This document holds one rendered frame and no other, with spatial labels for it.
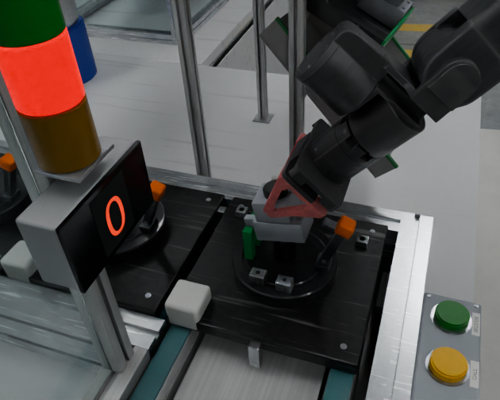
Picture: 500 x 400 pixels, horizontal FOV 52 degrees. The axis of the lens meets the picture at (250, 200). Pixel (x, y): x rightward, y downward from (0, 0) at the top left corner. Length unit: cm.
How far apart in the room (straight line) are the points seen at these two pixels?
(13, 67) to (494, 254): 77
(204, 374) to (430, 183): 58
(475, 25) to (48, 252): 39
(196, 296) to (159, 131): 62
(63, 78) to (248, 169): 71
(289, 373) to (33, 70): 46
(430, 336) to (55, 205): 45
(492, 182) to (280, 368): 60
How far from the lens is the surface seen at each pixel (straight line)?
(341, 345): 63
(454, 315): 68
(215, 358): 69
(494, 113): 309
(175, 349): 67
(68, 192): 43
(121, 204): 46
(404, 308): 70
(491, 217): 100
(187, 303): 65
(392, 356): 65
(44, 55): 37
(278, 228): 63
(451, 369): 64
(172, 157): 112
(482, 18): 49
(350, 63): 49
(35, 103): 39
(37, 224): 41
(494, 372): 79
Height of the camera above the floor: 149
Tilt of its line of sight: 40 degrees down
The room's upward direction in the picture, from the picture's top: 4 degrees counter-clockwise
